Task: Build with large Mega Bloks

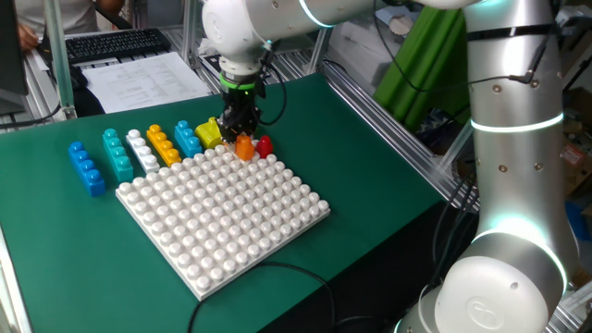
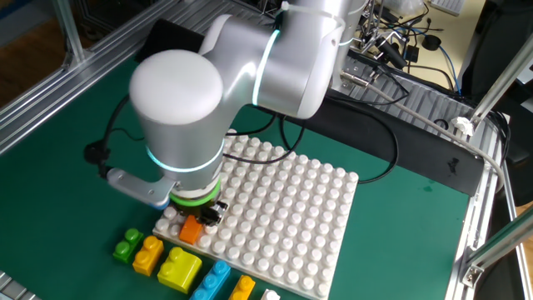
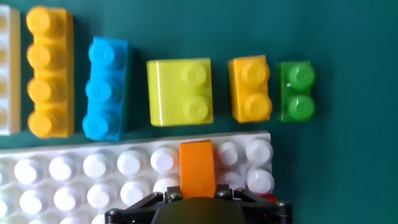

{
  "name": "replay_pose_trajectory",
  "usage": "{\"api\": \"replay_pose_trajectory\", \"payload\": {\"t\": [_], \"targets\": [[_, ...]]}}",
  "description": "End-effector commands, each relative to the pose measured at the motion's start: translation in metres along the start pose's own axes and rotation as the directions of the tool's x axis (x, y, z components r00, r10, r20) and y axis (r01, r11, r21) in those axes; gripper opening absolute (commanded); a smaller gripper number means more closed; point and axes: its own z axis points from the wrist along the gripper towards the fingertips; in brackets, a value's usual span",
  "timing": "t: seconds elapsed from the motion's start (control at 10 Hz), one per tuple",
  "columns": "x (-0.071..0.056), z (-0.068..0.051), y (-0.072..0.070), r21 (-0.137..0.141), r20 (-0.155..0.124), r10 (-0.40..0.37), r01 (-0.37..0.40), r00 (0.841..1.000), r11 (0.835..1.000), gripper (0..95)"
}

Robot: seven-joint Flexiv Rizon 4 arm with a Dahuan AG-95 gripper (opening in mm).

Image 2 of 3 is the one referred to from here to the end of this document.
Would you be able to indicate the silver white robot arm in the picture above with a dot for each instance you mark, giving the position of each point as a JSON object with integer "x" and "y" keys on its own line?
{"x": 179, "y": 87}

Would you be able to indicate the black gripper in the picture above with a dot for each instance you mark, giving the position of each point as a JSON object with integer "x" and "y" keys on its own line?
{"x": 193, "y": 211}

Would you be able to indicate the black round puck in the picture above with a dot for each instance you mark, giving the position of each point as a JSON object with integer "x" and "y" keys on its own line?
{"x": 431, "y": 42}

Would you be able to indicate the orange curved block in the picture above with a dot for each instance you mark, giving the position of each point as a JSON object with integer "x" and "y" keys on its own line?
{"x": 190, "y": 231}

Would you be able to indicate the orange-yellow four-stud block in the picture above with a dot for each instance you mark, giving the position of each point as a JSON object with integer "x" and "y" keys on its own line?
{"x": 242, "y": 289}

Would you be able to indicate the black office chair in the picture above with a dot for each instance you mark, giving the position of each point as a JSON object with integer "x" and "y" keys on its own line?
{"x": 491, "y": 50}

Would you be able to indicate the lime yellow sloped block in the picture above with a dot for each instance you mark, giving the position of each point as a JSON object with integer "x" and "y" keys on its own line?
{"x": 180, "y": 271}

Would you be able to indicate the black base mat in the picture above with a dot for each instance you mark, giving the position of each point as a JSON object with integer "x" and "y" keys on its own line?
{"x": 416, "y": 154}

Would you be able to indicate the green table mat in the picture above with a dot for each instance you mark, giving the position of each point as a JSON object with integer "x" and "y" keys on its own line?
{"x": 62, "y": 233}

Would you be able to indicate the white crumpled tape wad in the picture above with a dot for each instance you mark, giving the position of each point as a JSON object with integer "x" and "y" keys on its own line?
{"x": 462, "y": 126}

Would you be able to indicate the aluminium frame post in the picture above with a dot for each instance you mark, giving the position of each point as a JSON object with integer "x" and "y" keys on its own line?
{"x": 504, "y": 75}
{"x": 68, "y": 33}
{"x": 499, "y": 246}

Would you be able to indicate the black cylindrical camera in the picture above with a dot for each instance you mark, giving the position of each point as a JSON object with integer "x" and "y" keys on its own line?
{"x": 389, "y": 52}

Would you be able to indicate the blue three-stud block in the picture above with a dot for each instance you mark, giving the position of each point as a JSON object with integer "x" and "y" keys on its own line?
{"x": 210, "y": 281}

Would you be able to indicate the white studded baseplate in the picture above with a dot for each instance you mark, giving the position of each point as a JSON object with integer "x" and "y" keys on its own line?
{"x": 283, "y": 225}

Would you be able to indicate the orange-yellow two-stud block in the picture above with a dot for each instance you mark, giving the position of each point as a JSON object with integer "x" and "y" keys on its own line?
{"x": 147, "y": 256}

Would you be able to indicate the white four-stud block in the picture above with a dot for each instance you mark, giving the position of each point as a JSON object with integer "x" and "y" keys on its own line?
{"x": 270, "y": 295}

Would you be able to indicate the green two-stud block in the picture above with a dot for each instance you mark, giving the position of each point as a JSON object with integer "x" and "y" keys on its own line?
{"x": 127, "y": 246}

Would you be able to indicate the aluminium slotted table deck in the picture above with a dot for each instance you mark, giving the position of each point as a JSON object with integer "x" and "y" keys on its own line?
{"x": 41, "y": 104}

